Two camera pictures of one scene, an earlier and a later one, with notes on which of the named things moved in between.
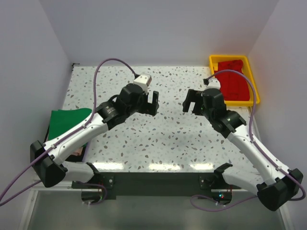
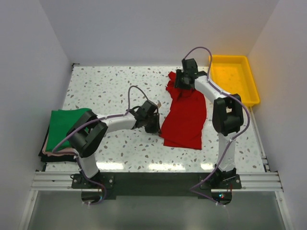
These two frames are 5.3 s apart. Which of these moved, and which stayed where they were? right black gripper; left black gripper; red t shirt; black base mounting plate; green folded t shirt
Moved: red t shirt; right black gripper; left black gripper
Stayed: black base mounting plate; green folded t shirt
